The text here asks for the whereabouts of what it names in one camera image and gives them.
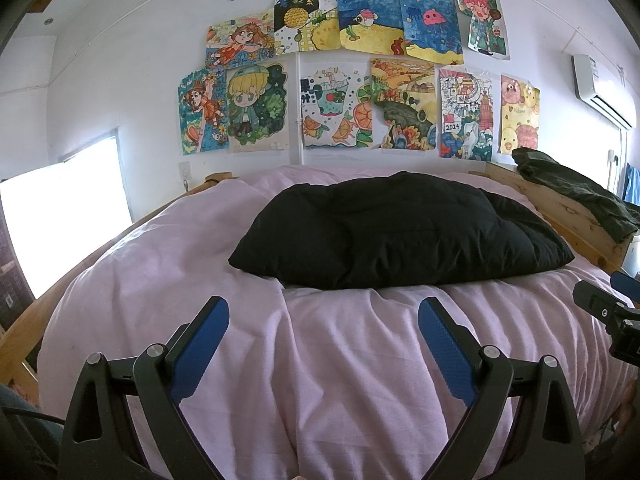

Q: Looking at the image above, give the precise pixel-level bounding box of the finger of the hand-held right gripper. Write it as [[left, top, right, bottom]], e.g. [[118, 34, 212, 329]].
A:
[[610, 270, 640, 307], [572, 279, 637, 322]]

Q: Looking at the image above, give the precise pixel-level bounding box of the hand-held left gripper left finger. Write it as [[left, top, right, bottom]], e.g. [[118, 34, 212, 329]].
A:
[[59, 296, 231, 480]]

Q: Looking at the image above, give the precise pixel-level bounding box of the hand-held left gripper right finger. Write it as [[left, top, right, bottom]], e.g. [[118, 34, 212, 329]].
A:
[[417, 296, 586, 480]]

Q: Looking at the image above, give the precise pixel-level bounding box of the black jacket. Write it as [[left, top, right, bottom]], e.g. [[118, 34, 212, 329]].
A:
[[228, 171, 576, 292]]

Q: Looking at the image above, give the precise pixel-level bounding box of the white storage box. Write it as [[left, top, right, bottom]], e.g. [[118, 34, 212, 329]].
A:
[[619, 232, 640, 277]]

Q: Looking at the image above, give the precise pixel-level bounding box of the pink blanket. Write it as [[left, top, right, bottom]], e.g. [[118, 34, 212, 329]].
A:
[[37, 164, 640, 480]]

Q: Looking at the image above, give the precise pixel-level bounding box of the blue hanging cloth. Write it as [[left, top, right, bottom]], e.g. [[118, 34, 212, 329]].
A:
[[621, 161, 640, 207]]

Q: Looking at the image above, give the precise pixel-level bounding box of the dark green garment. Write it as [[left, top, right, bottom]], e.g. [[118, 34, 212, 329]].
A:
[[511, 147, 640, 244]]

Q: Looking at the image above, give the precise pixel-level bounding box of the person's leg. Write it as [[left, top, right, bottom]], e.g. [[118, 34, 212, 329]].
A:
[[0, 384, 63, 480]]

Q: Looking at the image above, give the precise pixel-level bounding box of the bright window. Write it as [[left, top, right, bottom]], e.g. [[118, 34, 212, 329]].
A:
[[0, 126, 134, 302]]

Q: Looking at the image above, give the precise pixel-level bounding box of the white air conditioner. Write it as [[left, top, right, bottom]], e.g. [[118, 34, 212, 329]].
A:
[[571, 53, 639, 129]]

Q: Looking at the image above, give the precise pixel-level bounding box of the yellow bears drawing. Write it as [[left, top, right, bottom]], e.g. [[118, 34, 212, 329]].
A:
[[498, 73, 542, 157]]

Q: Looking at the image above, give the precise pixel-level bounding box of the pagoda drawing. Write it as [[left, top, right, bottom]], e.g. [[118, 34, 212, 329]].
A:
[[437, 65, 495, 162]]

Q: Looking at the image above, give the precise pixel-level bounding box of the flying girl blue drawing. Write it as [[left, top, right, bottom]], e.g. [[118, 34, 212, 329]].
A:
[[177, 66, 232, 157]]

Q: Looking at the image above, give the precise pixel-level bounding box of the landscape fields painting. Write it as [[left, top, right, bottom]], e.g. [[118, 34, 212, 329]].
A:
[[369, 57, 439, 152]]

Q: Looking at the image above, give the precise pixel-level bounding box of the blond boy green drawing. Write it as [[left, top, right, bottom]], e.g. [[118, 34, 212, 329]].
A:
[[225, 59, 291, 154]]

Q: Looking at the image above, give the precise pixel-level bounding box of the drink and citrus drawing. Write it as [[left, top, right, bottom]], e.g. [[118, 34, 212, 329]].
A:
[[299, 64, 374, 151]]

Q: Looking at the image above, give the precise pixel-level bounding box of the red-haired character drawing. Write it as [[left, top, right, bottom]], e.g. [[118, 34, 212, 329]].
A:
[[451, 0, 513, 62]]

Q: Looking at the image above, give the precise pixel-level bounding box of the orange-haired girl drawing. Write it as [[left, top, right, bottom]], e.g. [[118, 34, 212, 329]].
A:
[[205, 11, 277, 71]]

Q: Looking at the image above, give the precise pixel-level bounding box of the pink jellyfish painting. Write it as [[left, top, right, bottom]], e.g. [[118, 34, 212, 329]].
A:
[[396, 0, 466, 67]]

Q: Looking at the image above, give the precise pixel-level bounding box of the fish sea painting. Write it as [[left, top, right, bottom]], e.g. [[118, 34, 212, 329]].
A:
[[334, 0, 407, 54]]

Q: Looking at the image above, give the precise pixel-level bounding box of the pineapple pattern drawing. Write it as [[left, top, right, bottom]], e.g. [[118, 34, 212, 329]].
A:
[[272, 0, 342, 57]]

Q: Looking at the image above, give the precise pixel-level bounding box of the wooden bed frame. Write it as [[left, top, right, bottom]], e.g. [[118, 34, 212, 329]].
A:
[[0, 160, 637, 403]]

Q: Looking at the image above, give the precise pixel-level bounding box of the white wall pipe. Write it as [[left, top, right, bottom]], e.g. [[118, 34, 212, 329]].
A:
[[293, 0, 307, 167]]

